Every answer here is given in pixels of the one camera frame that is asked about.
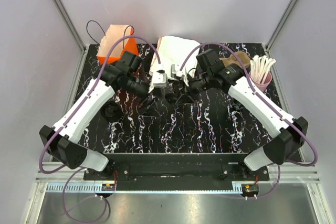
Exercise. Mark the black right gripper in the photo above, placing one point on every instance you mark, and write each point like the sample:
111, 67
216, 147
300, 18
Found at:
185, 98

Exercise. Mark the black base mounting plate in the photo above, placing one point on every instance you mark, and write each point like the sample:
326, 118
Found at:
182, 172

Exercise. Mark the black printed paper cup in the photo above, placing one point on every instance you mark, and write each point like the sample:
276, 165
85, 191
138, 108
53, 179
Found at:
175, 97

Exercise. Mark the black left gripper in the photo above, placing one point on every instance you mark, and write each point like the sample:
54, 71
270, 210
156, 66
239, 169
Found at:
151, 109

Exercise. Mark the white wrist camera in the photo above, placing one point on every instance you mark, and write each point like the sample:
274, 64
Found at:
159, 77
178, 74

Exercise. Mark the white wooden stir sticks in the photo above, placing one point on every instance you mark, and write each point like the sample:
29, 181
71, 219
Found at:
260, 66

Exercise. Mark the pink cup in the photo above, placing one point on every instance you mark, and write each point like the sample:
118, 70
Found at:
262, 86

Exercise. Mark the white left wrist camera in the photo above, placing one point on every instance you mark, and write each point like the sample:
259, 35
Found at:
159, 77

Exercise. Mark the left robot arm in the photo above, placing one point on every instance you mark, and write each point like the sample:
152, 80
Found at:
61, 141

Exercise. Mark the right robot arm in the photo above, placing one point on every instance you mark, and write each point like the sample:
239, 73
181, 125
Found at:
287, 133

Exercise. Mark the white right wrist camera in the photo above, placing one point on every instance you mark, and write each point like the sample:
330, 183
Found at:
178, 74

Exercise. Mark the white folded towel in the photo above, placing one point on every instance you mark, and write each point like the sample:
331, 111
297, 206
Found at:
174, 50

